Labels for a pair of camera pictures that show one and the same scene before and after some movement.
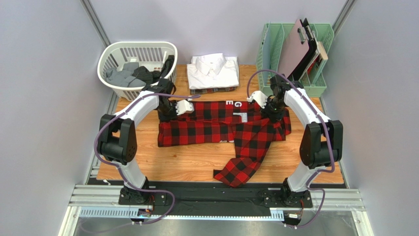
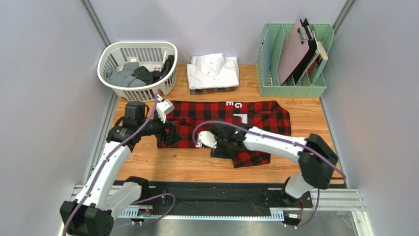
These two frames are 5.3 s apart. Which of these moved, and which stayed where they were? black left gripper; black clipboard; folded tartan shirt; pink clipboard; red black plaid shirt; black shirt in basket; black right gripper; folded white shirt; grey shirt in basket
Moved: red black plaid shirt; black right gripper; black left gripper
Stayed: black shirt in basket; folded white shirt; pink clipboard; folded tartan shirt; black clipboard; grey shirt in basket
